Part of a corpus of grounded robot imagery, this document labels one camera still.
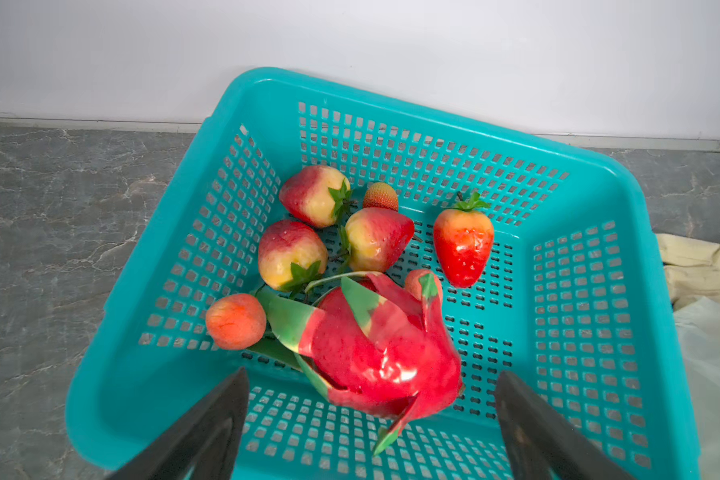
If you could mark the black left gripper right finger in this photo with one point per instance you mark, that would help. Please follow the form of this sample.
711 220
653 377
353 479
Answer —
540 443

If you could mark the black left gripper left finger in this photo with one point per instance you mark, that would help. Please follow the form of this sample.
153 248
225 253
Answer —
203 443

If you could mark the white plastic bag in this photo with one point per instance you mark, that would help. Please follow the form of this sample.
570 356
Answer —
698 329

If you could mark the orange fake peach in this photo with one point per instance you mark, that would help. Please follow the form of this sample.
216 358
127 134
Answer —
236 322

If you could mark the red fake strawberry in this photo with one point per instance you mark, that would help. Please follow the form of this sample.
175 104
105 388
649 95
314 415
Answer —
463 236

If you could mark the small red fake lychee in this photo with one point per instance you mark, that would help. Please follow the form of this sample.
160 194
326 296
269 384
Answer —
381 195

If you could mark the teal plastic basket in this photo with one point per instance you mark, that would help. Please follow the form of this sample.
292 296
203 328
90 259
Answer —
573 300

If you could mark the yellow work glove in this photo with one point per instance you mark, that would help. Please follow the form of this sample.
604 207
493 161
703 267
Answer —
691 269

